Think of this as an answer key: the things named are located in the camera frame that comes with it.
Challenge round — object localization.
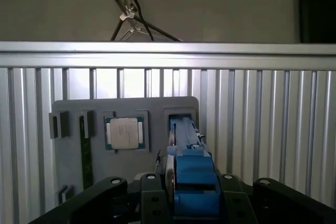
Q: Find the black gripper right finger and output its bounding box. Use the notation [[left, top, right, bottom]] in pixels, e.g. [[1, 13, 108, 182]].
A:
[[219, 173, 336, 224]]

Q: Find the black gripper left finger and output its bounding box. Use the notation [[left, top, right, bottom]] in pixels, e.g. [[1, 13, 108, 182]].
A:
[[26, 173, 174, 224]]

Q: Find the hard disk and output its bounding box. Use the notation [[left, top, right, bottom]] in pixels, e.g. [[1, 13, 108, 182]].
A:
[[165, 115, 226, 224]]

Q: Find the silver CPU chip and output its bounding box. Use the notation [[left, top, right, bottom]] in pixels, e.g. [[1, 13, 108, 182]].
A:
[[106, 115, 145, 152]]

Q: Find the green RAM stick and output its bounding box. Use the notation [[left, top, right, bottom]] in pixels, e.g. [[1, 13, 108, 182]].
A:
[[80, 119, 95, 191]]

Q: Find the grey parts rack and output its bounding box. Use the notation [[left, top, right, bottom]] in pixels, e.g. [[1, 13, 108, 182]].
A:
[[48, 95, 202, 206]]

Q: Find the black tripod with silver clamps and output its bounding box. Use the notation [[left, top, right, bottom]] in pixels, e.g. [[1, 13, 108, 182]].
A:
[[97, 0, 184, 42]]

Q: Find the black upright post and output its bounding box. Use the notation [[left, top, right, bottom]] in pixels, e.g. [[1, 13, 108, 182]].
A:
[[298, 0, 336, 44]]

